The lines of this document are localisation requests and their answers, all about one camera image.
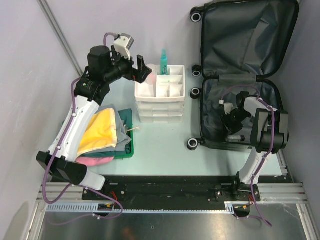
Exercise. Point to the teal toothpaste tube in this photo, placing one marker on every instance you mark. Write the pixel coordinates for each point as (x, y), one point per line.
(164, 70)

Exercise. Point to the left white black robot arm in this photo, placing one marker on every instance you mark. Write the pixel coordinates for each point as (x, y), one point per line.
(105, 66)

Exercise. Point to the grey blue garment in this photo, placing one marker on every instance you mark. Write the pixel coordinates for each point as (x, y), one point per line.
(122, 138)

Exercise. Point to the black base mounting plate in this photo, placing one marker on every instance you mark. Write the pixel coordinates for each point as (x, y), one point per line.
(179, 203)

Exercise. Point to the green plastic tray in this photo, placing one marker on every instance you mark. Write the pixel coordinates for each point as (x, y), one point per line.
(126, 116)

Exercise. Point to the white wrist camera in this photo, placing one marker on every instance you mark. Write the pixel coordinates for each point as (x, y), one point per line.
(226, 107)
(123, 44)

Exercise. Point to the aluminium frame rail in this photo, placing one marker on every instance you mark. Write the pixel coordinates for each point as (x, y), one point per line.
(267, 193)

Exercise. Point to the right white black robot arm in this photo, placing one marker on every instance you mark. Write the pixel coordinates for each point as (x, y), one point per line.
(264, 126)

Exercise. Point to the pink plastic pouch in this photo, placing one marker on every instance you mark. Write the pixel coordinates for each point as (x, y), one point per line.
(152, 77)

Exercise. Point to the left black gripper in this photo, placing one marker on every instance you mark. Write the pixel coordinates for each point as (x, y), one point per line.
(135, 74)

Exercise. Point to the white drawer organizer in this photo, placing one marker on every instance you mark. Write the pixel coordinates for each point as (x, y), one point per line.
(163, 102)

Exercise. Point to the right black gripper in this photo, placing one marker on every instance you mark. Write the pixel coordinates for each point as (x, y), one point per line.
(231, 128)

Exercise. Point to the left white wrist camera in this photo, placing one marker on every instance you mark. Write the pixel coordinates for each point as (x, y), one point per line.
(123, 44)

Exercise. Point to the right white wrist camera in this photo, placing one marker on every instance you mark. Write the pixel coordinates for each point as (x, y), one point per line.
(226, 107)

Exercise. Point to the grey slotted cable duct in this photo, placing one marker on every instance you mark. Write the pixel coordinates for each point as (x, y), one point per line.
(94, 207)

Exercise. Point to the pink cloth garment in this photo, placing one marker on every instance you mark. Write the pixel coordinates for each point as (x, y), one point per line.
(93, 162)

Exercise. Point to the small black capped bottle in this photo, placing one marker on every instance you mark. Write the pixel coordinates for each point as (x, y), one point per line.
(235, 138)

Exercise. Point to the space astronaut hardshell suitcase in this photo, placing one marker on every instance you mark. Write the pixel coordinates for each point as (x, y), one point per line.
(243, 44)

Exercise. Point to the yellow cloth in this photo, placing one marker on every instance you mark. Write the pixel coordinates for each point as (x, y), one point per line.
(101, 132)

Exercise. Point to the teal green garment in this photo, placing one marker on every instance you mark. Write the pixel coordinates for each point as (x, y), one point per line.
(125, 138)

